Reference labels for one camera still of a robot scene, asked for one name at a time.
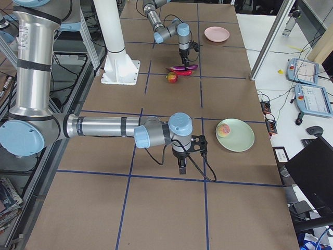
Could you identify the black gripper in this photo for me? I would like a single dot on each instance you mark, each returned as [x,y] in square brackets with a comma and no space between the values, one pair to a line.
[183,53]
[180,155]

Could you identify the purple eggplant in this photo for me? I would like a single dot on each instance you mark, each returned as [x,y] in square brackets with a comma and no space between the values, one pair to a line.
[183,68]

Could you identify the red yellow pomegranate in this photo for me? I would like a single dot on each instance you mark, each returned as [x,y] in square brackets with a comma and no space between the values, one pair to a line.
[172,77]

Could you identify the pink green peach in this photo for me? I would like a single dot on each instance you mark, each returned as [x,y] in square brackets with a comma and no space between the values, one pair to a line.
[223,130]

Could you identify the red chili pepper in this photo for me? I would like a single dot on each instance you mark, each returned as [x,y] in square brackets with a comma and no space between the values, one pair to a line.
[184,73]

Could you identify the pink plate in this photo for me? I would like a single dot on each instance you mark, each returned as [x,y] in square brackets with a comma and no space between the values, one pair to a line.
[216,34]

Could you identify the green plate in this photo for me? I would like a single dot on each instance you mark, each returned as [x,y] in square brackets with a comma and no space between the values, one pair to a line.
[241,137]

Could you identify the orange circuit board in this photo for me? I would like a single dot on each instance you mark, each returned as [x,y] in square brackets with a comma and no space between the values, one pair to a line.
[269,118]

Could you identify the white label card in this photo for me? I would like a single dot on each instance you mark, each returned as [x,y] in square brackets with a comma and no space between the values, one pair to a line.
[280,154]

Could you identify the upper teach pendant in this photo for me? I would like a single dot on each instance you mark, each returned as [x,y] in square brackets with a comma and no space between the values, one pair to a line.
[302,71]

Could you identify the teach pendant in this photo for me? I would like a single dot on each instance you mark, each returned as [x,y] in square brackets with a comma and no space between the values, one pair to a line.
[302,71]
[312,100]

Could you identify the plastic water bottle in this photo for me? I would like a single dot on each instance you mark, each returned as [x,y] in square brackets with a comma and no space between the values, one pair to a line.
[291,23]

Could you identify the black monitor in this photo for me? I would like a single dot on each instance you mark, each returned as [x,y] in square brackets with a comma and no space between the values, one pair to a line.
[311,169]

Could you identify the lower teach pendant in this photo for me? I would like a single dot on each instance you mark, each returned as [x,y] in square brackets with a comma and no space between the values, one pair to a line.
[312,100]

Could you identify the grey computer mouse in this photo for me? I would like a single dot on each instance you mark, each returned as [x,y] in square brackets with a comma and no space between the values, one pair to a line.
[315,131]

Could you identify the stack of magazines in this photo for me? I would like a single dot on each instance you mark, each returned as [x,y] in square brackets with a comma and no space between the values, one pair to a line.
[11,203]

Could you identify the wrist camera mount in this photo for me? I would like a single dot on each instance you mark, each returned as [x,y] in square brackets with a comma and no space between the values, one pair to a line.
[195,46]
[198,144]

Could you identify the aluminium frame post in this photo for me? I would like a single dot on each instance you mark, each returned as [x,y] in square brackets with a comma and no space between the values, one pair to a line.
[281,15]

